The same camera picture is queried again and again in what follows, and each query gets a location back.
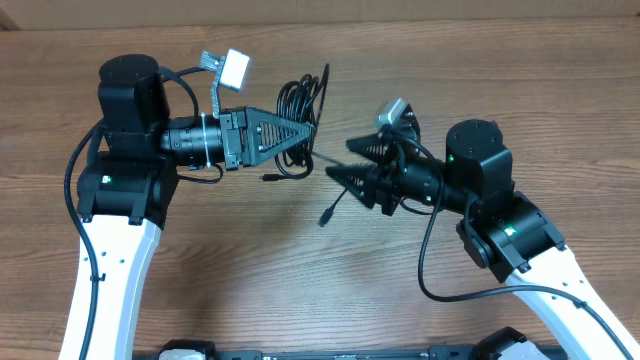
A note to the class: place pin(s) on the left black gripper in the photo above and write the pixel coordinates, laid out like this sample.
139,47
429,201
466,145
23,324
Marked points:
233,120

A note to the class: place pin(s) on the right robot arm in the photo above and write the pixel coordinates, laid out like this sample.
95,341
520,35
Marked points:
501,229

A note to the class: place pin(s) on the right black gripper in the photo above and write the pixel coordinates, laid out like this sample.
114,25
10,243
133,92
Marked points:
371,176

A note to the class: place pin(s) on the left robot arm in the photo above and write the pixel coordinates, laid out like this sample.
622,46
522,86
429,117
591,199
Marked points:
137,154

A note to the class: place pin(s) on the cardboard back panel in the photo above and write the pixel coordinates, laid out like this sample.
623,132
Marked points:
94,14

